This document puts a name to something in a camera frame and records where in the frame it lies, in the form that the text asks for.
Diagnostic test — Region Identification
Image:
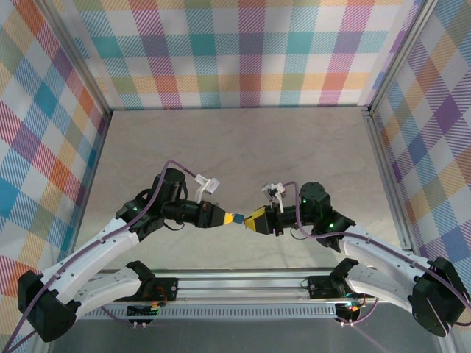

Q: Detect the aluminium frame post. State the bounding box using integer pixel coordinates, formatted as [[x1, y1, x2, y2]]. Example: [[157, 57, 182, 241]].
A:
[[366, 0, 442, 115], [43, 0, 113, 118]]

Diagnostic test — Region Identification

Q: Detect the perforated grey cable duct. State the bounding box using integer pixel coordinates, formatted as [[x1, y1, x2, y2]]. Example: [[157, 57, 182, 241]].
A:
[[79, 304, 341, 321]]

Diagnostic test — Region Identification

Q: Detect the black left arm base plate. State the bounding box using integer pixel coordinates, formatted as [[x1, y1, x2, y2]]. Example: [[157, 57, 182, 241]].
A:
[[152, 277, 180, 302]]

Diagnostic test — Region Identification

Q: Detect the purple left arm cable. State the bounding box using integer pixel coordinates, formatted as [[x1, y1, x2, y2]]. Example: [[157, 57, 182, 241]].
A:
[[5, 160, 199, 349]]

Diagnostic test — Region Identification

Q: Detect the thin black right gripper cable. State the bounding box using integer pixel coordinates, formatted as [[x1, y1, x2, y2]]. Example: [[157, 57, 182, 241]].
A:
[[289, 224, 314, 240]]

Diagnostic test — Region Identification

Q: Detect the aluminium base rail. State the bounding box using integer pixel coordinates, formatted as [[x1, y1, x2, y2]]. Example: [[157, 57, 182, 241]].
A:
[[43, 267, 448, 307]]

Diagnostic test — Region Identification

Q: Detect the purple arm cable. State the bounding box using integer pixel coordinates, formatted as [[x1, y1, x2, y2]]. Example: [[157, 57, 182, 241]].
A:
[[283, 180, 471, 328], [5, 160, 199, 349]]

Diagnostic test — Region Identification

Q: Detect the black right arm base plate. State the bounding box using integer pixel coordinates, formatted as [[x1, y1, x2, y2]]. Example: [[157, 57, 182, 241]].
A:
[[307, 274, 376, 299]]

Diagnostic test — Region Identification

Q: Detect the black controller box blue face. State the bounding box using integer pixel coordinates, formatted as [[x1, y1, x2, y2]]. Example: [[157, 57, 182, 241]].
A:
[[126, 302, 161, 321]]

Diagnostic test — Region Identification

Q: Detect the aluminium side rail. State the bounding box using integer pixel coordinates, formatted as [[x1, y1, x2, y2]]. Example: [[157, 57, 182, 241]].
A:
[[361, 106, 421, 264], [65, 110, 113, 276]]

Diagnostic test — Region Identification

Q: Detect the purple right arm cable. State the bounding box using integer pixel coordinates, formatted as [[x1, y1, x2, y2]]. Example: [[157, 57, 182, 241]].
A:
[[283, 180, 471, 328]]

